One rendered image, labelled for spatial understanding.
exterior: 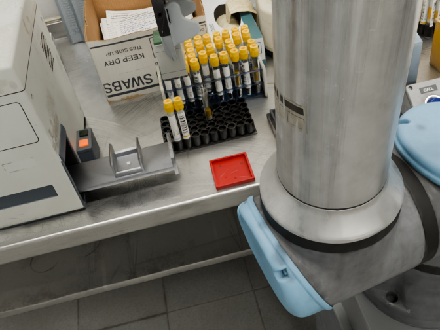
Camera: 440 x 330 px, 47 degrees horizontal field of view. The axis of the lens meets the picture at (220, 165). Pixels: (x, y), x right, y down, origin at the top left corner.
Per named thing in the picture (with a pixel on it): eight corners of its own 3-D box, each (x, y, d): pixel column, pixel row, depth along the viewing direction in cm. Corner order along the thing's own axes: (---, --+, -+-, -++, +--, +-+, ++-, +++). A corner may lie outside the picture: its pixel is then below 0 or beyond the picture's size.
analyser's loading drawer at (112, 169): (61, 202, 87) (50, 181, 83) (63, 175, 92) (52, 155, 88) (179, 173, 88) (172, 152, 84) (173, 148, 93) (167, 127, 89)
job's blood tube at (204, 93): (209, 129, 97) (200, 88, 90) (207, 126, 98) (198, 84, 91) (215, 128, 97) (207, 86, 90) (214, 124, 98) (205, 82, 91)
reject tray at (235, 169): (217, 190, 86) (215, 187, 86) (209, 163, 91) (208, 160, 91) (255, 181, 87) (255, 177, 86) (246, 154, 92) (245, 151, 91)
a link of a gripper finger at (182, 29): (206, 61, 76) (194, -1, 71) (167, 69, 76) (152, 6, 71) (205, 54, 78) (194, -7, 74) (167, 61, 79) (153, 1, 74)
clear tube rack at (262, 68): (169, 121, 102) (160, 92, 97) (163, 92, 109) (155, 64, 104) (268, 97, 102) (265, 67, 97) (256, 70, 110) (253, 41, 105)
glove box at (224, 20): (219, 76, 110) (212, 37, 103) (200, 24, 127) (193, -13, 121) (274, 63, 111) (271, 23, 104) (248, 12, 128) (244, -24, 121)
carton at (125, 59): (106, 104, 109) (82, 42, 98) (102, 38, 129) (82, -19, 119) (219, 77, 110) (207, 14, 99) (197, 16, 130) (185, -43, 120)
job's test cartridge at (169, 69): (185, 59, 84) (177, 25, 80) (187, 75, 81) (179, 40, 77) (161, 64, 84) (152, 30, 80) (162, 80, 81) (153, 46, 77)
